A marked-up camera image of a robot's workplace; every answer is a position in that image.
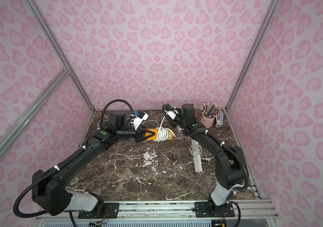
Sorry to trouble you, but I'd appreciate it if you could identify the blue beige pencil sharpener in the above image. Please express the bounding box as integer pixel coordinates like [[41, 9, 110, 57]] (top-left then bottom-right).
[[215, 111, 224, 128]]

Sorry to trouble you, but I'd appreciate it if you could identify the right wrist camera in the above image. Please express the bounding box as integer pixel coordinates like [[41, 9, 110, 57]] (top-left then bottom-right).
[[162, 104, 182, 120]]

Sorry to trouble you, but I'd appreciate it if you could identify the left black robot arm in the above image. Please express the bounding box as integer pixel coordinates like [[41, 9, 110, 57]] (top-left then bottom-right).
[[13, 107, 148, 218]]

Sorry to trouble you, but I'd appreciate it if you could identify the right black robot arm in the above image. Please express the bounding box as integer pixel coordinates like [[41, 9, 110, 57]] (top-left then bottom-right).
[[162, 104, 250, 207]]

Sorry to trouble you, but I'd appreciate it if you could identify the bundle of pencils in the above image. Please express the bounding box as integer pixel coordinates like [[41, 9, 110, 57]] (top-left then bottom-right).
[[201, 102, 222, 118]]

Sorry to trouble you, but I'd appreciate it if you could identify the pink pencil cup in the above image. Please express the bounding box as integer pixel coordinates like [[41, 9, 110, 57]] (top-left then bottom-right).
[[200, 115, 215, 128]]

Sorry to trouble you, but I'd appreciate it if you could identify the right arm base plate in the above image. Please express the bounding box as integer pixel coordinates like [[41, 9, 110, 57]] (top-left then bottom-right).
[[192, 201, 235, 218]]

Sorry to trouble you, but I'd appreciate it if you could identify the white power strip cord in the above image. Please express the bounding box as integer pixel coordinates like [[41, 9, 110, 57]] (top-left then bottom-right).
[[189, 139, 214, 165]]

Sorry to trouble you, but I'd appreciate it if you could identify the white power strip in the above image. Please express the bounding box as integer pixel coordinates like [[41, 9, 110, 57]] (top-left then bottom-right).
[[190, 140, 203, 173]]

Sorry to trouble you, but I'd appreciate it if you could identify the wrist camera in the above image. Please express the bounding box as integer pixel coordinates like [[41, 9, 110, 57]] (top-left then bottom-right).
[[131, 110, 149, 130], [162, 104, 182, 120]]

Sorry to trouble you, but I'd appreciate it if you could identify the aluminium front rail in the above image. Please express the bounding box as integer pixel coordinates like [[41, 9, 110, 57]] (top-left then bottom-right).
[[32, 200, 280, 222]]

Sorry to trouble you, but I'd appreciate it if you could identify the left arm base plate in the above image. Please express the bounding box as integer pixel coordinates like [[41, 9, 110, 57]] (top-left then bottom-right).
[[78, 202, 120, 219]]

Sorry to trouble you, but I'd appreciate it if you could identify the orange power strip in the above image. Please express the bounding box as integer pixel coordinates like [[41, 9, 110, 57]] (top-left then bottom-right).
[[148, 127, 175, 142]]

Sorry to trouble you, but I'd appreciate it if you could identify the orange strip white cord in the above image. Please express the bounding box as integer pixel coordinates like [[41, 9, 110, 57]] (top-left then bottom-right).
[[153, 115, 176, 142]]

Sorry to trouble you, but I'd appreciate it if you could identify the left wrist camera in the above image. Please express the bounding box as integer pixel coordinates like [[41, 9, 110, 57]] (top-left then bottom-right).
[[131, 110, 149, 130]]

